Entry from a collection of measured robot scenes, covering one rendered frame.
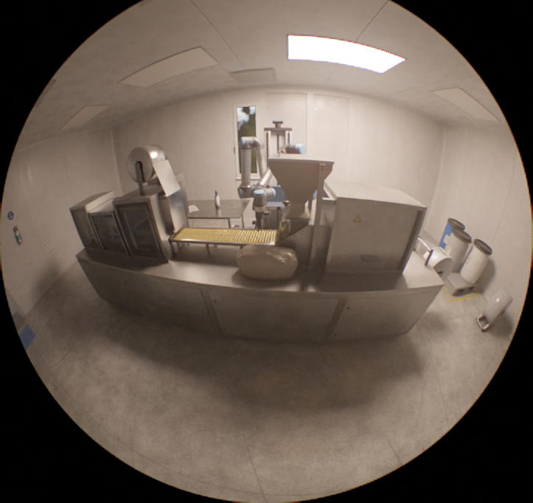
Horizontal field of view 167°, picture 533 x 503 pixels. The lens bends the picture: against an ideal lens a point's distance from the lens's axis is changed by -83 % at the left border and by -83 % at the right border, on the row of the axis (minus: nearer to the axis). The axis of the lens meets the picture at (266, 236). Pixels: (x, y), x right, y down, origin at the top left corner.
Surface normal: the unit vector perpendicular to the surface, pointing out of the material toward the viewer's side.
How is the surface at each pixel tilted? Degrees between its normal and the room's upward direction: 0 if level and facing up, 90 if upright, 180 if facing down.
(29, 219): 90
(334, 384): 0
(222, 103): 90
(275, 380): 0
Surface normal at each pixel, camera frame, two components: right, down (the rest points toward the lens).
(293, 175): -0.09, 0.81
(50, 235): 0.99, 0.04
